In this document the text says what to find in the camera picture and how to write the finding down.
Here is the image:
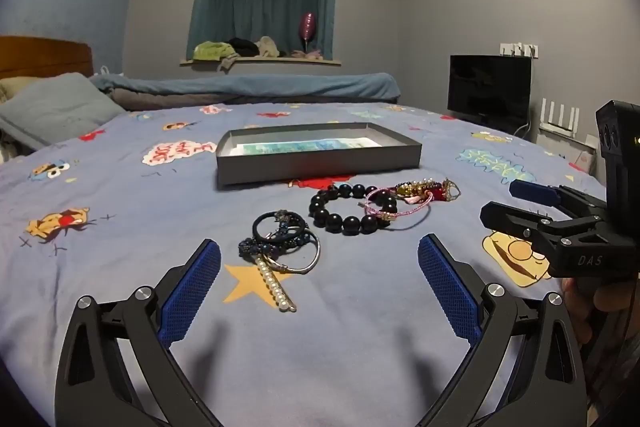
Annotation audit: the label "gold pearl chain jewelry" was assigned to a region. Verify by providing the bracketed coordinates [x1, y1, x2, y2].
[395, 178, 461, 204]

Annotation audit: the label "dark blue beaded hair accessory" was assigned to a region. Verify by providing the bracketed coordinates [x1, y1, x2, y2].
[238, 237, 281, 260]

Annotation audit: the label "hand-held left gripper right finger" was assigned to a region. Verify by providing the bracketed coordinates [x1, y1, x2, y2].
[417, 234, 587, 427]

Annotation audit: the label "beige cloth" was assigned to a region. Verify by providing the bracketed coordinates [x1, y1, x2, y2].
[255, 36, 281, 58]

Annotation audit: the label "blue cartoon printed bed sheet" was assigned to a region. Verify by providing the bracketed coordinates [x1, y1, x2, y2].
[0, 102, 616, 427]

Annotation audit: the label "black monitor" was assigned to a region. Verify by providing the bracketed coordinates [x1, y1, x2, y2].
[446, 54, 532, 128]

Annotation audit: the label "wooden headboard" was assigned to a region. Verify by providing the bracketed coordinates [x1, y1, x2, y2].
[0, 36, 94, 80]

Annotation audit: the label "green cloth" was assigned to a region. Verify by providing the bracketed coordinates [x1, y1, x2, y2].
[193, 41, 237, 61]

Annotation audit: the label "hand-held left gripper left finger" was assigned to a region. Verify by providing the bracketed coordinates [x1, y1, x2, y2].
[54, 238, 223, 427]

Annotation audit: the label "silver bangle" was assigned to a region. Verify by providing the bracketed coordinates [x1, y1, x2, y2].
[260, 228, 321, 276]

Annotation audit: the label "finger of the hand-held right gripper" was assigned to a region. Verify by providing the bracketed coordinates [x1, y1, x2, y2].
[479, 201, 576, 253]
[509, 179, 608, 220]

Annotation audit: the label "grey blue pillow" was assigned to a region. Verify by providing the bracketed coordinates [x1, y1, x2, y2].
[0, 73, 126, 152]

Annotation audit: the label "grey cardboard box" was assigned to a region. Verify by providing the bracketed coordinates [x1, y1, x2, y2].
[216, 122, 422, 191]

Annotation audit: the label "dark red bead bracelet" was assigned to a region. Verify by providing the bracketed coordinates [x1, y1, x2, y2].
[397, 180, 445, 198]

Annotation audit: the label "beige pillow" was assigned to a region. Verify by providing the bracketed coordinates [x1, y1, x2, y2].
[0, 77, 31, 102]

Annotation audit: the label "window sill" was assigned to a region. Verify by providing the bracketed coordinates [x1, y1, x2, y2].
[180, 57, 342, 68]

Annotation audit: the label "pink balloon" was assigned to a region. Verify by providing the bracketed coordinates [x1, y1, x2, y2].
[298, 13, 317, 52]

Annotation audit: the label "white wall sockets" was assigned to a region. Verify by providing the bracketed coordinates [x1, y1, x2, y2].
[499, 41, 540, 59]

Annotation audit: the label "person's right hand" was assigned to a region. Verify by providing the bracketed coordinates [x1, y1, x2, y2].
[559, 274, 640, 353]

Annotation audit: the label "blue blanket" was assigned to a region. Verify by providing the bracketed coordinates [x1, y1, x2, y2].
[90, 72, 401, 105]

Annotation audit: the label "white router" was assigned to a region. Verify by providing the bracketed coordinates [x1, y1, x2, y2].
[539, 98, 581, 135]

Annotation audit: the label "black cloth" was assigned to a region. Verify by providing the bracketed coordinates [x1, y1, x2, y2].
[227, 38, 261, 56]

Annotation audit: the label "printed paper sheet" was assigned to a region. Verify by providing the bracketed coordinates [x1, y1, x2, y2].
[235, 138, 381, 155]

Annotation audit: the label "pink cord bracelet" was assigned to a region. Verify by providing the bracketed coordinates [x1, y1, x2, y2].
[364, 188, 432, 230]

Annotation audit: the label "black hair tie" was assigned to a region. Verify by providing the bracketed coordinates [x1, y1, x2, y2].
[251, 209, 311, 253]

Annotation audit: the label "black bead bracelet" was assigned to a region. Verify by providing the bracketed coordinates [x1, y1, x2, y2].
[308, 183, 398, 236]

